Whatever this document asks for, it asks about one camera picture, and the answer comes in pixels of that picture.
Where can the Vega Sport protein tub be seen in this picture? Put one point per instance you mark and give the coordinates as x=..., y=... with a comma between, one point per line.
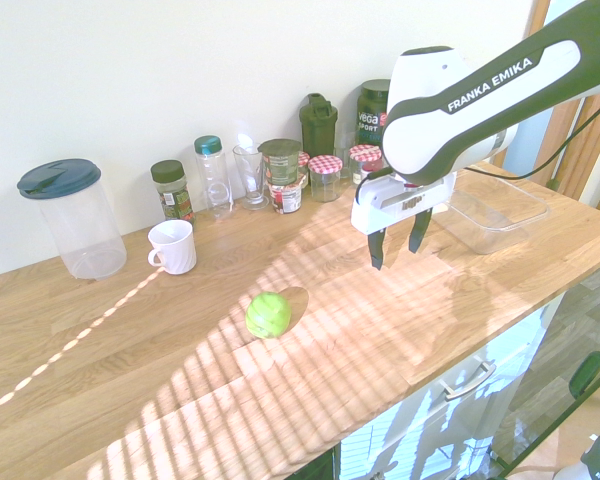
x=372, y=115

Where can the green clamp stand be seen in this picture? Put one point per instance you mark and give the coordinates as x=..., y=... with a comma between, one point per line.
x=570, y=400

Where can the clear pitcher with blue lid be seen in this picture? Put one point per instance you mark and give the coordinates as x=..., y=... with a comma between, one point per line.
x=72, y=220

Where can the green apple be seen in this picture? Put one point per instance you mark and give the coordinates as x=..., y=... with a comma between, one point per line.
x=268, y=315

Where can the clear plastic rectangular container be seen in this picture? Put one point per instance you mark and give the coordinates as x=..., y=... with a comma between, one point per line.
x=495, y=210

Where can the spice jar green lid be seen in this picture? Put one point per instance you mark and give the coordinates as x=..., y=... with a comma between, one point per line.
x=172, y=192

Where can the clear bottle with teal cap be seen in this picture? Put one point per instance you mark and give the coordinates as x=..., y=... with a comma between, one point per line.
x=213, y=177

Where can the white Franka Panda arm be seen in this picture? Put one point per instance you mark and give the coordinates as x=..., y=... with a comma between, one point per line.
x=460, y=115

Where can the small jar with checkered lid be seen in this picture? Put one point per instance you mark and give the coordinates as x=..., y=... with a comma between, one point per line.
x=303, y=167

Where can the large jar with checkered lid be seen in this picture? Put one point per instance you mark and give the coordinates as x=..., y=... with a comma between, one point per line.
x=325, y=177

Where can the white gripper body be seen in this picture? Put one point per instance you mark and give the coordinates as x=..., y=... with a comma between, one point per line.
x=395, y=202

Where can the clear tall glass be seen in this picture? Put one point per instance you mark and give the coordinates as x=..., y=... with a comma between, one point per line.
x=250, y=175

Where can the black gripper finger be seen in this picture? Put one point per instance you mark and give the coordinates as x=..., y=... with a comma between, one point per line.
x=376, y=250
x=419, y=230

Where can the white cabinet drawer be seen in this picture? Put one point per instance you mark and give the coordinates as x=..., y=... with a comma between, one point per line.
x=430, y=400

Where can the white ceramic mug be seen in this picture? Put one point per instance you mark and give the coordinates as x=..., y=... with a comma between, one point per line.
x=174, y=247

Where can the dark green shaker bottle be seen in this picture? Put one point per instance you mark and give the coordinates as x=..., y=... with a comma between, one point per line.
x=318, y=127

